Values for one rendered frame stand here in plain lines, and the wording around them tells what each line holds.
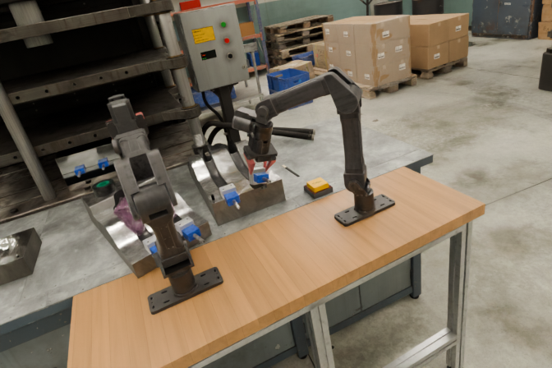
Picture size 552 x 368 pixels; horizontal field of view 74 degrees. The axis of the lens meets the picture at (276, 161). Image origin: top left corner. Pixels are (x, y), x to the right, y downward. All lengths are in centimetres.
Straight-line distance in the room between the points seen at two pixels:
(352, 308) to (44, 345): 120
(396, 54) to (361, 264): 430
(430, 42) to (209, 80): 404
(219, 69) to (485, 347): 178
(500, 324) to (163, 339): 150
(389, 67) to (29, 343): 460
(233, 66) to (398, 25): 337
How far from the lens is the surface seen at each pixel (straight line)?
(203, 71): 202
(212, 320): 98
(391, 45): 508
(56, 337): 145
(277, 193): 131
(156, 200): 78
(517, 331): 203
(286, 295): 98
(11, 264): 146
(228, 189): 125
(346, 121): 107
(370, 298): 186
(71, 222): 170
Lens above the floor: 149
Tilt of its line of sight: 25 degrees down
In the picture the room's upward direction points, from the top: 11 degrees counter-clockwise
